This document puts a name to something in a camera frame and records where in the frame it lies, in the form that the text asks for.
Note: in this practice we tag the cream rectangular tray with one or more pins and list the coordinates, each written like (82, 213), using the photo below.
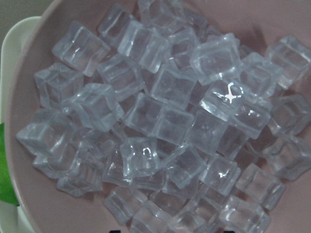
(12, 218)

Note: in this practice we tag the pile of clear ice cubes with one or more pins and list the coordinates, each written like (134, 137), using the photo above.
(193, 128)

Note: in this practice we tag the pink bowl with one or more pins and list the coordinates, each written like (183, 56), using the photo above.
(256, 23)

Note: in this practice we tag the green lime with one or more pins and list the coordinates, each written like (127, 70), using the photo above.
(7, 193)

